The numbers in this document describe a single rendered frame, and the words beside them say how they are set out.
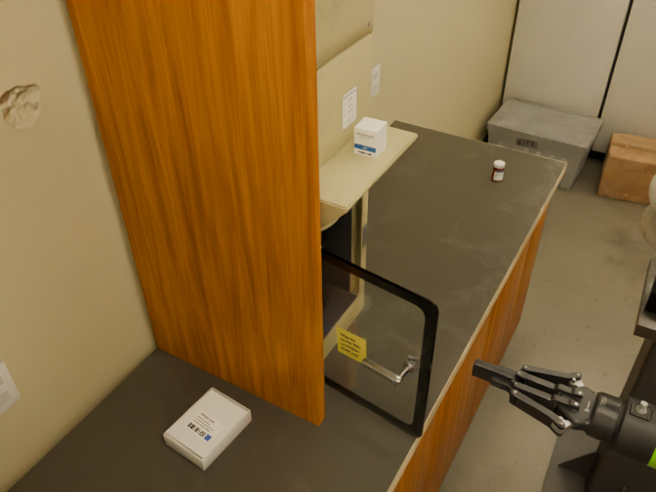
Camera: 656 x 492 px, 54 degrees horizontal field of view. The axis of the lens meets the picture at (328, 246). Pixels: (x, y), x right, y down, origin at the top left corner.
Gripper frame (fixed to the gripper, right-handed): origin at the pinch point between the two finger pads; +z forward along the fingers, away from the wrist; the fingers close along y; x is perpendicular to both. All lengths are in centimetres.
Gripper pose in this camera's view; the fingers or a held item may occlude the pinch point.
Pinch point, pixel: (493, 374)
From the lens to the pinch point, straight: 116.1
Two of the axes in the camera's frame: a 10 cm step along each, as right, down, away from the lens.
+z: -8.7, -3.0, 4.0
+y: -5.0, 5.4, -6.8
